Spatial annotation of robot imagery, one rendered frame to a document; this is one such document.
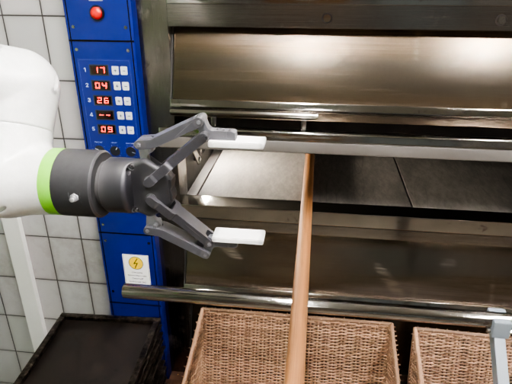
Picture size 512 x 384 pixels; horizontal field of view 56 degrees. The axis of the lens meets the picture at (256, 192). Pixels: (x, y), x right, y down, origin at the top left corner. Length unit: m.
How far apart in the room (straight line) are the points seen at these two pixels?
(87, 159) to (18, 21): 0.71
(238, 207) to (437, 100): 0.55
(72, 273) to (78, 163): 0.91
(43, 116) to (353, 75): 0.69
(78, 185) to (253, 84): 0.60
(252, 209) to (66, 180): 0.69
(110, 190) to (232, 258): 0.76
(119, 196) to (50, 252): 0.91
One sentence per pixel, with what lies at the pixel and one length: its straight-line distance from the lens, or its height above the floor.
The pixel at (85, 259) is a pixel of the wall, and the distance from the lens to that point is 1.50.
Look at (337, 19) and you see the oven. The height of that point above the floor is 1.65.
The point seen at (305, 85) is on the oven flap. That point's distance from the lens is 1.14.
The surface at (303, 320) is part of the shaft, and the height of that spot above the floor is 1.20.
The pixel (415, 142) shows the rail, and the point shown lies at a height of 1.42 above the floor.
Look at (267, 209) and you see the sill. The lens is 1.26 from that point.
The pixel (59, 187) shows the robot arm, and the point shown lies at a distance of 0.67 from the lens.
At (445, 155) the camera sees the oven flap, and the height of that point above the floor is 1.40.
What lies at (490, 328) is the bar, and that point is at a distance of 1.02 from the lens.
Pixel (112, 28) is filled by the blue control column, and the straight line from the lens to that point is 1.19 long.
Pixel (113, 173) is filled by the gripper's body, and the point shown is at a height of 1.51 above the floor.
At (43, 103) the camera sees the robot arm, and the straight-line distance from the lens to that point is 0.73.
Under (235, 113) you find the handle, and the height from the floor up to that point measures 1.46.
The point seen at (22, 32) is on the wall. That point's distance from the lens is 1.33.
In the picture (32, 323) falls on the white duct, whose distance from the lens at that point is 1.72.
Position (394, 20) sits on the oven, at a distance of 1.14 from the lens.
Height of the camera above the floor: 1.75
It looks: 25 degrees down
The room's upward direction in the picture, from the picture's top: straight up
